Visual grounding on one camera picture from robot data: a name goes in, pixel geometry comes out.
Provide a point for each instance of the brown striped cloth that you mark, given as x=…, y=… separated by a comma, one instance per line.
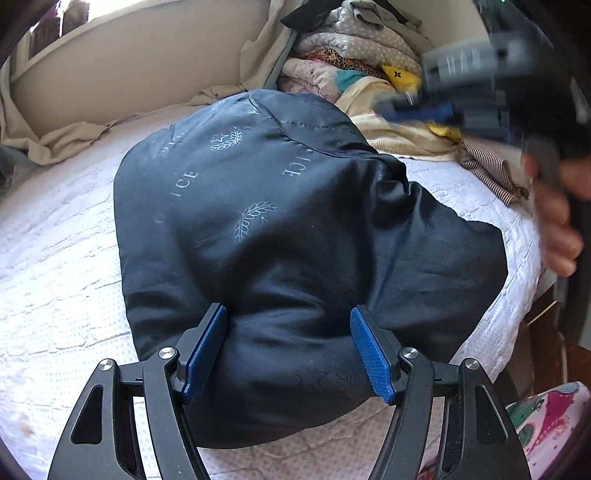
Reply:
x=489, y=170

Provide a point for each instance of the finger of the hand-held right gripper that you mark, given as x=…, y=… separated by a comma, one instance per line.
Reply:
x=429, y=112

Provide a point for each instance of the bed with white cover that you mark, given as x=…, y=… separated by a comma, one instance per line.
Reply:
x=60, y=277

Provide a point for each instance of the beige curtain green lining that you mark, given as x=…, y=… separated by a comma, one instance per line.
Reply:
x=60, y=138
x=263, y=50

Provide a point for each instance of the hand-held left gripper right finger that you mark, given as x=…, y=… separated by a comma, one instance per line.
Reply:
x=371, y=355

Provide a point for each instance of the person's right hand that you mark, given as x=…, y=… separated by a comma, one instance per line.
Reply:
x=558, y=230

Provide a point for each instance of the black padded jacket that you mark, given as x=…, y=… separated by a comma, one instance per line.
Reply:
x=277, y=230

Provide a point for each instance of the pile of folded quilts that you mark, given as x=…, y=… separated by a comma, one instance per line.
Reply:
x=351, y=46

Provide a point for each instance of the person's patterned trouser leg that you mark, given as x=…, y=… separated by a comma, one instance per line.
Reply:
x=545, y=424

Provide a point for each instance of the window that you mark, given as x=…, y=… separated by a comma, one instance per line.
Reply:
x=69, y=23

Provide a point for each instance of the black cloth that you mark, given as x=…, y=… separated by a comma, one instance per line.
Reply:
x=309, y=16

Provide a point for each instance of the yellow cushion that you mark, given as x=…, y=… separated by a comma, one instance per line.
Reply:
x=401, y=76

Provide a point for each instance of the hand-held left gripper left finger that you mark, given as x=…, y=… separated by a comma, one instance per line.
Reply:
x=205, y=355

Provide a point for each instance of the cream blanket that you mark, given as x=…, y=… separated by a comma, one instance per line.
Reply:
x=392, y=136

